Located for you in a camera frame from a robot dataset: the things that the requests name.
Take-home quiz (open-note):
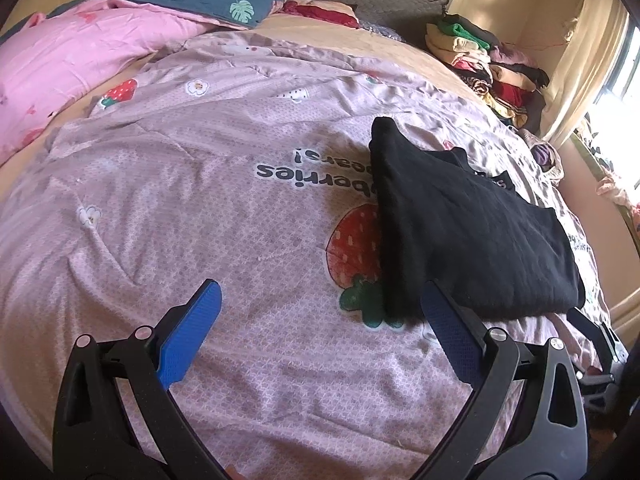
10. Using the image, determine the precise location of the cream curtain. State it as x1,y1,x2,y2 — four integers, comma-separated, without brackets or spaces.
540,0,631,146

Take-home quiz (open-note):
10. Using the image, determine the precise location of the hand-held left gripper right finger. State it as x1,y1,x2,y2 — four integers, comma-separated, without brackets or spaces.
412,280,590,480

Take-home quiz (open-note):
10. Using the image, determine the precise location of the stack of folded clothes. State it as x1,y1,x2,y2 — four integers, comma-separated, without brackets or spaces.
425,14,551,131

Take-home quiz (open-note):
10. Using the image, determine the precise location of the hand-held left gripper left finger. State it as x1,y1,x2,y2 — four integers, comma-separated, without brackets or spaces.
52,279,241,480

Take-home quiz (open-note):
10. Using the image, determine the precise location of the purple crumpled cloth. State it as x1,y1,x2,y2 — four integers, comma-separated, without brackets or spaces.
520,130,566,183

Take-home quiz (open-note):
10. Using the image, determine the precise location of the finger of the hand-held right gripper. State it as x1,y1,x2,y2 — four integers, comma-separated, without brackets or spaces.
567,306,627,373
575,367,621,411

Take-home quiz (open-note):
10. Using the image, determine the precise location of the dark patterned pillow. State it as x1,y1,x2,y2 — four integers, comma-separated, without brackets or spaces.
359,20,407,43

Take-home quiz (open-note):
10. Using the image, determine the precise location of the pink frilly cloth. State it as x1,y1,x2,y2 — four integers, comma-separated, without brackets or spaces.
595,175,640,223

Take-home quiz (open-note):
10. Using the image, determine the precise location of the pink and blue quilt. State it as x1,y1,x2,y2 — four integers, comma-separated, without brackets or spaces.
0,0,283,166

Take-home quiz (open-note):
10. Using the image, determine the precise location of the red pillow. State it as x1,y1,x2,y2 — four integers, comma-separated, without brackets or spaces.
280,0,361,30

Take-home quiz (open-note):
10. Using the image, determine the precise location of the purple strawberry print blanket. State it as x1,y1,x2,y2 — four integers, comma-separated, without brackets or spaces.
0,30,613,480

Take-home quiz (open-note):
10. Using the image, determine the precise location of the black sweater with orange cuffs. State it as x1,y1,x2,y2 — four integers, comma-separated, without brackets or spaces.
369,116,587,322

